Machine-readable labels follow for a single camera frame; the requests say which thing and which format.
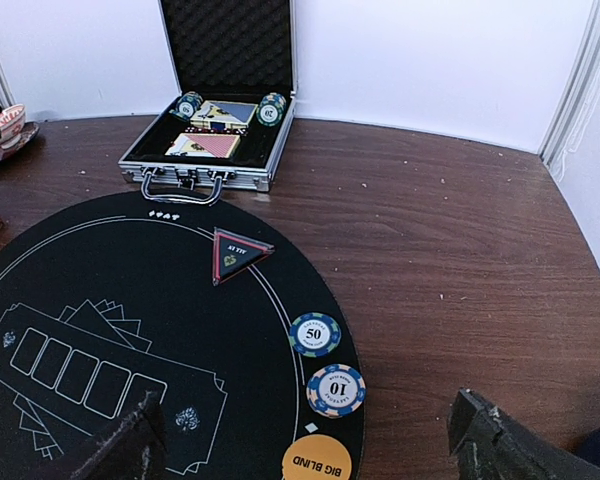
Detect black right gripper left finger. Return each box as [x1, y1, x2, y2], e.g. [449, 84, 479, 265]
[72, 391, 167, 479]

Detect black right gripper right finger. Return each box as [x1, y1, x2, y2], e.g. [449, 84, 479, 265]
[447, 388, 600, 479]

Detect blue white chips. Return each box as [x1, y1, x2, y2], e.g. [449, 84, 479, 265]
[306, 364, 367, 418]

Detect orange big blind button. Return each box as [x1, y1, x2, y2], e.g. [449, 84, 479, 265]
[281, 434, 353, 480]

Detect red black triangle marker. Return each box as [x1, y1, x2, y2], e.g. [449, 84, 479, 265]
[212, 227, 275, 286]

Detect round black poker mat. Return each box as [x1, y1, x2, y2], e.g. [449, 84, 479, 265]
[0, 192, 364, 479]

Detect red card box in case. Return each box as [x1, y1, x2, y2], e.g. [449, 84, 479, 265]
[165, 133, 241, 159]

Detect red floral plate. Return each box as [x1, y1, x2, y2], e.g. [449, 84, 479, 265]
[0, 121, 40, 162]

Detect blue card box in case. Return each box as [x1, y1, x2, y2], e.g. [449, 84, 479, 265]
[190, 100, 257, 130]

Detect red white patterned bowl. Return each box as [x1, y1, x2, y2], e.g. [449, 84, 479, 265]
[0, 104, 26, 148]

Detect left chip stack in case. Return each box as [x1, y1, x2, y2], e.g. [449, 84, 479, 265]
[169, 91, 204, 122]

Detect chip stack in case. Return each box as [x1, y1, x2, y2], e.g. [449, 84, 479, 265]
[256, 92, 287, 127]
[169, 91, 204, 122]

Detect right chip stack in case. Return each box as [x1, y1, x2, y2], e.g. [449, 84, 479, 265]
[256, 92, 287, 127]

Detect aluminium poker case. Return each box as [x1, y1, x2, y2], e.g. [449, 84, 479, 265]
[118, 1, 298, 205]

